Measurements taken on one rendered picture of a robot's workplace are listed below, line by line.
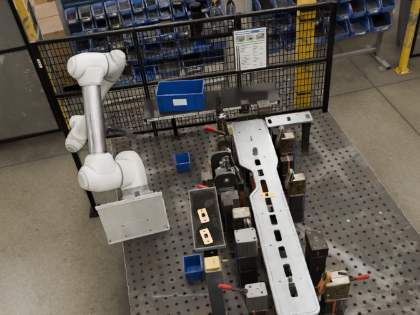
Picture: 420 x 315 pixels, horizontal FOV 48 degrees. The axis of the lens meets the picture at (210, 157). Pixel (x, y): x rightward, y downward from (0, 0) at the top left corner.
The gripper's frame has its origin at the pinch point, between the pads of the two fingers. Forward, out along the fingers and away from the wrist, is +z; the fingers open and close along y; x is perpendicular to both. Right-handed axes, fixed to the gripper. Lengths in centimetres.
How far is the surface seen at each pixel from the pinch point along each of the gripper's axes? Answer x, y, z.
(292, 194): 23, -40, 102
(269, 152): -1, -26, 86
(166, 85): -37.5, 4.9, 13.2
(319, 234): 43, -69, 113
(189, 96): -29.7, -7.4, 30.9
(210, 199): 37, -67, 59
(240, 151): 2, -23, 70
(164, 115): -16.4, 0.5, 17.2
